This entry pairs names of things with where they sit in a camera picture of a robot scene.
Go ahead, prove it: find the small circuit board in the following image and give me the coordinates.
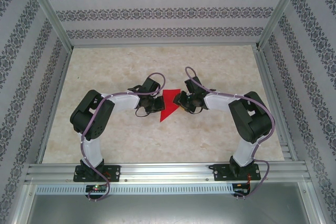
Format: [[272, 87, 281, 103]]
[[233, 183, 250, 194], [86, 184, 108, 193]]

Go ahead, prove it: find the aluminium side rail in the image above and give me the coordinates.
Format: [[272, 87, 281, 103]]
[[253, 47, 299, 162], [36, 48, 73, 164]]

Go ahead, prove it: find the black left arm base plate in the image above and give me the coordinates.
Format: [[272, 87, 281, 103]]
[[74, 165, 122, 183]]

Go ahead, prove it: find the thin aluminium wall rail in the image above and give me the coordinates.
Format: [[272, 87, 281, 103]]
[[71, 41, 260, 49]]

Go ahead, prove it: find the aluminium frame post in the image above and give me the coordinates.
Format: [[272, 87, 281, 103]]
[[255, 0, 308, 51], [22, 0, 75, 51]]

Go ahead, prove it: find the red cloth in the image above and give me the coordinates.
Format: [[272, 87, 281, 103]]
[[159, 88, 182, 123]]

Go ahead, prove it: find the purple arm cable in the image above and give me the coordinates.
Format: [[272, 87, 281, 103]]
[[80, 73, 166, 204], [185, 66, 275, 201]]

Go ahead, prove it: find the slotted grey cable duct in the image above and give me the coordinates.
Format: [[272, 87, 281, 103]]
[[35, 184, 235, 195]]

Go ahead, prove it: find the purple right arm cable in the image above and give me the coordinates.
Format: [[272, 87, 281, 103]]
[[185, 66, 275, 201]]

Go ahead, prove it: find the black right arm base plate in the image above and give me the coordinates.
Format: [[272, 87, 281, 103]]
[[213, 163, 261, 182]]

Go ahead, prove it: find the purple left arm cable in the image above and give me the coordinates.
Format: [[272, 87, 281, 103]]
[[80, 73, 166, 204]]

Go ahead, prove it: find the aluminium mounting rail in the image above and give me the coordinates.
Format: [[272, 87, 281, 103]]
[[25, 161, 312, 184]]

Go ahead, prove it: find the grey sheet metal tray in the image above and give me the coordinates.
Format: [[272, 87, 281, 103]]
[[26, 182, 322, 224]]

